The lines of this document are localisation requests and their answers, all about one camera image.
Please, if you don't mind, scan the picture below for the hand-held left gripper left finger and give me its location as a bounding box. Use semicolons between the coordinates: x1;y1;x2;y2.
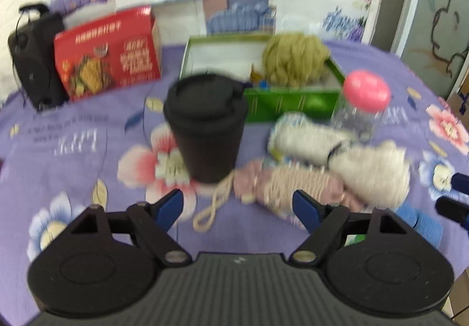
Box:
66;189;193;268

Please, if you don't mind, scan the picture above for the green packet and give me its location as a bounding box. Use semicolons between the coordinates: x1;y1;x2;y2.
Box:
341;234;367;248

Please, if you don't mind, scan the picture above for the green cardboard box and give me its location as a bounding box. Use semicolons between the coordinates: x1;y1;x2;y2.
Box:
179;35;347;124

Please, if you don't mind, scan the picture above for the red cracker box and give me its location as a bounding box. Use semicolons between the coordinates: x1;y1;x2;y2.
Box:
54;7;162;101

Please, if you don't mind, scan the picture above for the black speaker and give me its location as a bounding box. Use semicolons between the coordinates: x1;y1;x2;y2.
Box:
8;3;70;110

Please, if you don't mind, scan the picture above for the purple floral bedsheet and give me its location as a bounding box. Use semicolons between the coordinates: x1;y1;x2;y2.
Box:
0;38;469;297

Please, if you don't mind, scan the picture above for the black cup with lid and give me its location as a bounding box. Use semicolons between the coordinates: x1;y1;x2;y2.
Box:
163;73;250;185

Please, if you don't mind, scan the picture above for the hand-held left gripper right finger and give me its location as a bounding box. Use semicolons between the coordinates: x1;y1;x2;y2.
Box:
289;190;420;268

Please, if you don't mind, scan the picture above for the pink knitted bow item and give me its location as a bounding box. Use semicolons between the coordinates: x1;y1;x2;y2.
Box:
234;159;365;219

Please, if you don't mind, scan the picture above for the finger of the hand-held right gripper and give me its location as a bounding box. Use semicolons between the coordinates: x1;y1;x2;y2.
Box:
451;172;469;192
435;196;469;231

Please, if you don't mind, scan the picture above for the olive green mesh bath loofah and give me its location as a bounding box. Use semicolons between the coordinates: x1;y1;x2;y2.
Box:
261;33;330;88

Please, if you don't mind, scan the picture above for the light blue towel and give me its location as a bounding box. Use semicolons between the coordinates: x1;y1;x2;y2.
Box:
396;202;444;250

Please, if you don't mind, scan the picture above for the clear jar with pink lid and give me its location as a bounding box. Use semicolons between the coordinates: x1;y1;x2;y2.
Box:
332;70;392;144

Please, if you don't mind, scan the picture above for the glass door with bear drawing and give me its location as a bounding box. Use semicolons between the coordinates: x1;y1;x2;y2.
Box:
399;0;469;100

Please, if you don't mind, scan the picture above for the cream cord loop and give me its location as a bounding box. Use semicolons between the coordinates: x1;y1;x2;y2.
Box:
192;170;236;233

